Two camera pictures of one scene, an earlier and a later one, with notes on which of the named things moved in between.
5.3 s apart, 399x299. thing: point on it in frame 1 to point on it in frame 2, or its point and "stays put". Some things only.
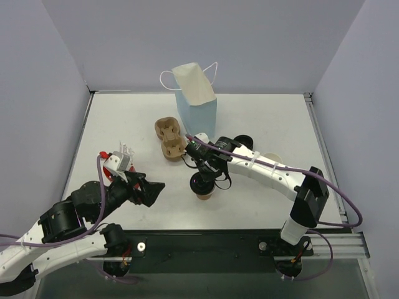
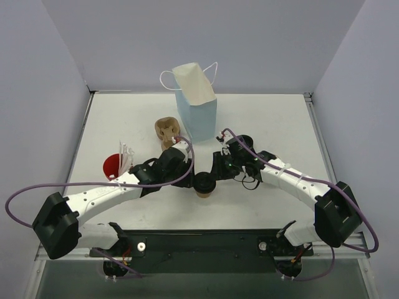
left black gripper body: x=137 y=188 to x=184 y=179
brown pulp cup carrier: x=173 y=144 stays put
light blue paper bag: x=196 y=101 stays put
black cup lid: x=199 y=186 stays put
